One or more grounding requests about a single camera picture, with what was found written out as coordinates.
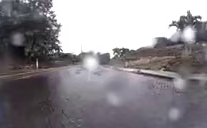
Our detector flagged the distant green trees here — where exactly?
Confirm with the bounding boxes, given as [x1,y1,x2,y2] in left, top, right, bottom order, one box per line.
[111,47,137,61]

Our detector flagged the grey brick paved road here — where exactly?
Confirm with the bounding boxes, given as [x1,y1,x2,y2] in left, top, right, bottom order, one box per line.
[0,64,207,128]

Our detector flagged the tall palm tree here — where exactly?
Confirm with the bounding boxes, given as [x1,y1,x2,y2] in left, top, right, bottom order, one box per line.
[168,9,206,46]

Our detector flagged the pale concrete kerb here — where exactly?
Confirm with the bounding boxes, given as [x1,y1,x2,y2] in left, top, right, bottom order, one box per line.
[0,67,73,81]
[116,66,207,83]

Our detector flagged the large dark green trees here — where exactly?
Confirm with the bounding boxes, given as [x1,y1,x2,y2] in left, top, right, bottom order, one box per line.
[0,0,63,68]

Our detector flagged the white post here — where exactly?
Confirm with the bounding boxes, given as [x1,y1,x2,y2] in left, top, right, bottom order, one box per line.
[34,57,40,70]

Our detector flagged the brown earth bank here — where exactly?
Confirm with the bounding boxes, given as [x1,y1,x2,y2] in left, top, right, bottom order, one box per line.
[124,42,207,76]

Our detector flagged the reddish earth verge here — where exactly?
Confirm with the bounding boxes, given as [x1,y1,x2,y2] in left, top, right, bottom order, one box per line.
[0,54,77,76]

